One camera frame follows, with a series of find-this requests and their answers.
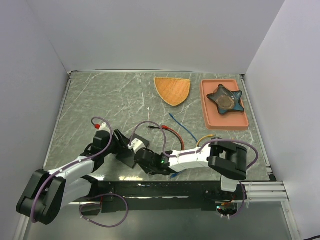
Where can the black network switch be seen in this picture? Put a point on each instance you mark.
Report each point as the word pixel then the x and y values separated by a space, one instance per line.
pixel 127 157

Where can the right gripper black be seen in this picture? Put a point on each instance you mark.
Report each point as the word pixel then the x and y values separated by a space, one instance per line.
pixel 147 170

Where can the orange woven basket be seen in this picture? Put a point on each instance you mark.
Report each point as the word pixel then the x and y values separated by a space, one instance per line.
pixel 173 91

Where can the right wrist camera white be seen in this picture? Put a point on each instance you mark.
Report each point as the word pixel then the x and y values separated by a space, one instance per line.
pixel 136 145

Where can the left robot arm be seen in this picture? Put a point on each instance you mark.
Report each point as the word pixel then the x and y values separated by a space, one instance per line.
pixel 49 191

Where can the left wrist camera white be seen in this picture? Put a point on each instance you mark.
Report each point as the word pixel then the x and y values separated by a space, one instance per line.
pixel 102 127

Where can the blue star-shaped dish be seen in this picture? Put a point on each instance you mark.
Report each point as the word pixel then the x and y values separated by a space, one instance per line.
pixel 226 100

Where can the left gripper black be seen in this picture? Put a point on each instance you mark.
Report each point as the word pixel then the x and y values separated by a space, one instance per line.
pixel 124 142

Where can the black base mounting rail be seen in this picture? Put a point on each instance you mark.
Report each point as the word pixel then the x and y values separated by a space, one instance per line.
pixel 162 195

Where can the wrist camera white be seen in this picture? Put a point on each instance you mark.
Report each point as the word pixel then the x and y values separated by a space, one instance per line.
pixel 136 145
pixel 102 127

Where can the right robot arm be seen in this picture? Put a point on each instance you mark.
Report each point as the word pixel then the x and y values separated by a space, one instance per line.
pixel 225 157

